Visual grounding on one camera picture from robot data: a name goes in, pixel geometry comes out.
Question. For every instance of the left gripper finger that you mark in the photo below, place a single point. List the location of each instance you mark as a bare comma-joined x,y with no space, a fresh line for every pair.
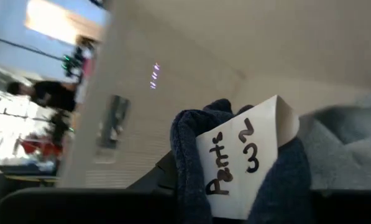
163,177

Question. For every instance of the navy blue pants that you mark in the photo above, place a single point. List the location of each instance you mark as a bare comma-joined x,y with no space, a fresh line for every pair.
188,149

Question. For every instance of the white label marked Pants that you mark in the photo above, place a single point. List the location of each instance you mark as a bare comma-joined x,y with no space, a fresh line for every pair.
235,161

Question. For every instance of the light grey shirt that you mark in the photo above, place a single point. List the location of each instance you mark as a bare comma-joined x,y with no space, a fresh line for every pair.
343,149

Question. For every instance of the white perforated plastic basket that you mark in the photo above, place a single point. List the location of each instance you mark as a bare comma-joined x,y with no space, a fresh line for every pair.
204,62

